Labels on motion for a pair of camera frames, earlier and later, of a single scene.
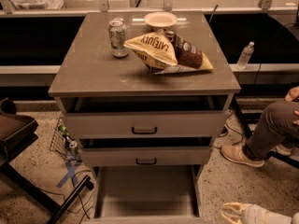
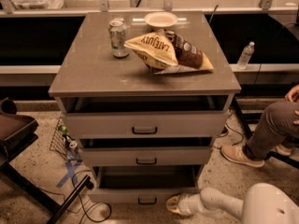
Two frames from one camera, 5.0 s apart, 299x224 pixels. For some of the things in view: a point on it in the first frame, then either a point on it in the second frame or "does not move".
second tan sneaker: (280, 148) does not move
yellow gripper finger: (238, 212) to (173, 203)
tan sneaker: (238, 153) does not move
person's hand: (292, 95) does not move
